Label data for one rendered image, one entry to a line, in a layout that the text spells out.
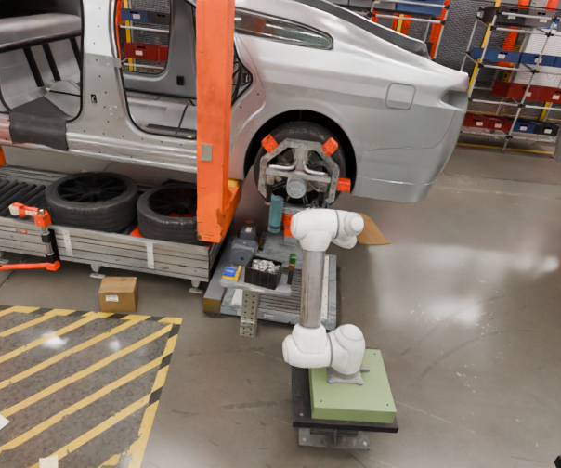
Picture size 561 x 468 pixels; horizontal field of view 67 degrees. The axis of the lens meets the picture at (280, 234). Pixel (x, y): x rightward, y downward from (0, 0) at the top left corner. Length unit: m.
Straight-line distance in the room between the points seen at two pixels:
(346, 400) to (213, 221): 1.33
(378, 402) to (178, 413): 1.06
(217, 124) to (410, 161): 1.34
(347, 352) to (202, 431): 0.89
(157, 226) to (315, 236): 1.55
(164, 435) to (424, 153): 2.30
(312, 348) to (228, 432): 0.71
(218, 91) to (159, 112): 1.67
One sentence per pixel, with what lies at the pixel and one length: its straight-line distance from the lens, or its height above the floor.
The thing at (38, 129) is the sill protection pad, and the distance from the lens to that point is 3.60.
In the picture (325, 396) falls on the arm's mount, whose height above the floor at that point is 0.38.
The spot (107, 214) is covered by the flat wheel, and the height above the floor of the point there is 0.44.
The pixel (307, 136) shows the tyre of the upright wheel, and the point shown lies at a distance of 2.90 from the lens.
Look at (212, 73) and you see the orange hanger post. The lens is 2.38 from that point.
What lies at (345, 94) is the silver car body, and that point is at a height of 1.44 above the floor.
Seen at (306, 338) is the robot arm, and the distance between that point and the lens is 1.99.
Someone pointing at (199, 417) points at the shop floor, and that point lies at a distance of 2.49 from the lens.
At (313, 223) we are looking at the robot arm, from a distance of 1.82.
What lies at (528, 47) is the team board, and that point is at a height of 1.44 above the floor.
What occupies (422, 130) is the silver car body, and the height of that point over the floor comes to 1.28.
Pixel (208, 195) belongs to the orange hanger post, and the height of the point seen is 0.86.
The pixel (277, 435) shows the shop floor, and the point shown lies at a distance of 2.44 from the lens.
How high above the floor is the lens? 2.05
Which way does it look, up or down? 32 degrees down
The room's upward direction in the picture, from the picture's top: 7 degrees clockwise
